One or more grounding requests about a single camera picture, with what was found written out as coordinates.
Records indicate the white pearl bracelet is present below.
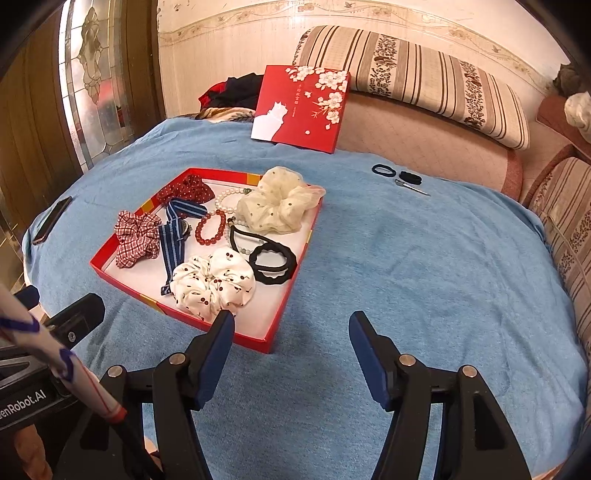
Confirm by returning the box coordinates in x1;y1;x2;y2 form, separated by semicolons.
213;186;256;227

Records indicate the striped floral side cushion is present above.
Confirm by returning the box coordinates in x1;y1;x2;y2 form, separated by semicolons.
529;157;591;352

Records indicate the red white checkered scrunchie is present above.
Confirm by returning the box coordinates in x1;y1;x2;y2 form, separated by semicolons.
114;210;162;268

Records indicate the blue striped bow hair tie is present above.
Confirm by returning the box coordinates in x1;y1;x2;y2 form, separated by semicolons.
157;197;211;296

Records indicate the red bead bracelet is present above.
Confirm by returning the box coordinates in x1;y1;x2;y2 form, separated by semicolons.
194;209;229;247

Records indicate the thin black headband loop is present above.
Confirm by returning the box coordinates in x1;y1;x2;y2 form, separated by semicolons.
228;224;283;257

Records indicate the black smartphone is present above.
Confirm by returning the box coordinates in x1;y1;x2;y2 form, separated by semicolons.
32;196;73;245

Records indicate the red floral box lid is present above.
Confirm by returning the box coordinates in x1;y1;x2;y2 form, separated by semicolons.
250;65;349;154

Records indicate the dark red black clothing pile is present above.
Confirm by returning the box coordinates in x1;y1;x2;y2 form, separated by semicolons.
198;73;263;110

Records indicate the stained glass door panel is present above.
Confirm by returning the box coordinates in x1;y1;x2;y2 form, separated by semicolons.
58;0;133;172

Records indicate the dark red polka-dot scrunchie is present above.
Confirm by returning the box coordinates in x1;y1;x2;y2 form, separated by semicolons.
155;174;215;204

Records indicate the white cherry print scrunchie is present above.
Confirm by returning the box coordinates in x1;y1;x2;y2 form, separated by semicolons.
169;247;256;322

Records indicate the black wavy hair tie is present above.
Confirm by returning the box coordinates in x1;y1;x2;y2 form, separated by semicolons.
247;239;299;286

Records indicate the cream sheer dotted scrunchie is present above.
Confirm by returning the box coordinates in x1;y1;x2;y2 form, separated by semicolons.
236;166;325;234

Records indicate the striped floral long pillow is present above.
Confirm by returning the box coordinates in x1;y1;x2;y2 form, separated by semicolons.
293;25;530;150

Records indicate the white crumpled cloth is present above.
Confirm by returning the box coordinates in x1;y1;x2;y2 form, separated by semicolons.
564;92;591;136

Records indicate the white red blue sleeve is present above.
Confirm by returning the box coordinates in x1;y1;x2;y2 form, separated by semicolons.
1;285;127;424

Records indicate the red gift box tray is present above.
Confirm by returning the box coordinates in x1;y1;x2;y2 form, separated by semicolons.
90;168;321;353

